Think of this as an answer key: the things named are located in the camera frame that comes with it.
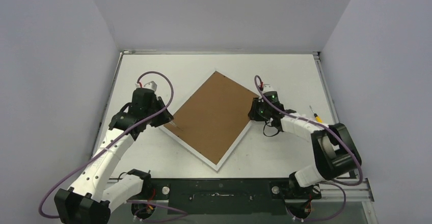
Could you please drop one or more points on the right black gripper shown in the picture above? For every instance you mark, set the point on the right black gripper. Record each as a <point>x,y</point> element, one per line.
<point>255,111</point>

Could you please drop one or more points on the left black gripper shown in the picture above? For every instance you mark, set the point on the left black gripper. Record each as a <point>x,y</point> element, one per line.
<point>165,117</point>

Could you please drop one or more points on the white picture frame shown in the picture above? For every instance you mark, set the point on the white picture frame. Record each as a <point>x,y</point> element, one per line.
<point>214,119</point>

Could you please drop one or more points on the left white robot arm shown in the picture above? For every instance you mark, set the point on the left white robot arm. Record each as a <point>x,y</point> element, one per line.
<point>87,200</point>

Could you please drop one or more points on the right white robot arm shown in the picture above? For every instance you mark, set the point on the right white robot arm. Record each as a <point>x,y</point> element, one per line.
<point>334,151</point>

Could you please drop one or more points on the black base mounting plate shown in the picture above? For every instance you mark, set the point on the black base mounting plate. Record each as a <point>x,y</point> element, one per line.
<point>228,195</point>

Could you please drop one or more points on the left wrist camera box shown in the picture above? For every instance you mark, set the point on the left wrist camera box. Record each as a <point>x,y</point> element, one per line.
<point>151,86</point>

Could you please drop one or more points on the yellow handled screwdriver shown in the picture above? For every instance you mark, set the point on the yellow handled screwdriver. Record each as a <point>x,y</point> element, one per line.
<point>316,116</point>

